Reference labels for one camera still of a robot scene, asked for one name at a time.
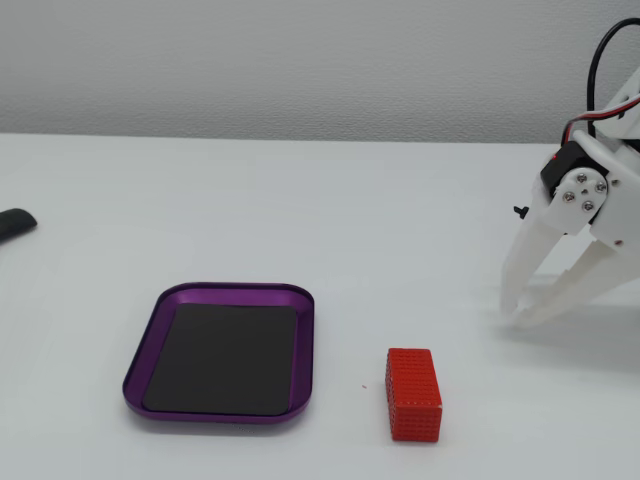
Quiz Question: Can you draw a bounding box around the purple metal tray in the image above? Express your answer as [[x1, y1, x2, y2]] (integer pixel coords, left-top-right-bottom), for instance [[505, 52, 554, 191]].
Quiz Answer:
[[121, 282, 316, 427]]

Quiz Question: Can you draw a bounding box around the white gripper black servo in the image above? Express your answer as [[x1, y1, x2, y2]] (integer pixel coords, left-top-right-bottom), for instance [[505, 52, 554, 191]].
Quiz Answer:
[[500, 129, 640, 330]]

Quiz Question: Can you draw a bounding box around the black cable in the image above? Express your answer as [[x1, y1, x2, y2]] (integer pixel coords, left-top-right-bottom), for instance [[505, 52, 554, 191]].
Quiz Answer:
[[585, 17, 640, 139]]

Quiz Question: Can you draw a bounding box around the black rounded object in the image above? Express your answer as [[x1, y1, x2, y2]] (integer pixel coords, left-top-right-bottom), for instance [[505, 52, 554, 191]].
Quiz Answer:
[[0, 208, 39, 246]]

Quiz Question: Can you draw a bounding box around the red textured block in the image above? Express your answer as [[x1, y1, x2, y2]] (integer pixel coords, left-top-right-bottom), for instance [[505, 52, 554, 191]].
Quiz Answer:
[[384, 347, 444, 444]]

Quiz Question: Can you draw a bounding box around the red white black servo wire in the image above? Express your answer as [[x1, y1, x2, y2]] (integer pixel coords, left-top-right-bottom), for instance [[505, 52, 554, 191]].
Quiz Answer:
[[561, 94, 640, 147]]

